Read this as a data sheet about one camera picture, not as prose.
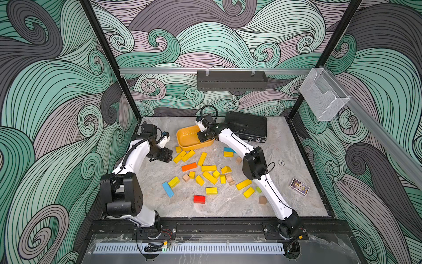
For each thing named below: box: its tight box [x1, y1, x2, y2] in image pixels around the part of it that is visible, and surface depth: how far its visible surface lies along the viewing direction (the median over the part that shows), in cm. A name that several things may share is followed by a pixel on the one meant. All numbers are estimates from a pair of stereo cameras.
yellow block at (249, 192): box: [242, 187, 255, 199], surface depth 85 cm
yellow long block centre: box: [197, 151, 208, 167], surface depth 100 cm
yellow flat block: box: [201, 165, 218, 172], surface depth 95 cm
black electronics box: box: [224, 111, 268, 143], surface depth 108 cm
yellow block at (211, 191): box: [205, 187, 219, 196], surface depth 85 cm
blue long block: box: [162, 181, 175, 198], surface depth 87 cm
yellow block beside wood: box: [195, 174, 205, 187], surface depth 89 cm
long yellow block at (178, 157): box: [172, 150, 187, 164], surface depth 100 cm
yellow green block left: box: [167, 176, 181, 189], surface depth 89 cm
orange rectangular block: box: [181, 162, 198, 172], surface depth 97 cm
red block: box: [192, 194, 207, 205], surface depth 83 cm
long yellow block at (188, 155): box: [181, 149, 196, 163], surface depth 100 cm
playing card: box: [289, 177, 311, 196], surface depth 87 cm
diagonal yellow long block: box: [202, 171, 219, 185], surface depth 92 cm
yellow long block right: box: [235, 178, 253, 191], surface depth 89 cm
